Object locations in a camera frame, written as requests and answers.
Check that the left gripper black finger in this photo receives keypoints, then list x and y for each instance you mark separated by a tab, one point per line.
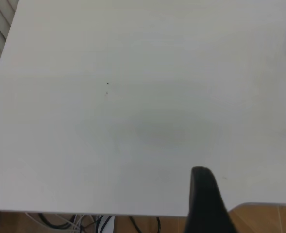
206	206

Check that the white table leg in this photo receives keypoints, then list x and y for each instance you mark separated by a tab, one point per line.
107	224

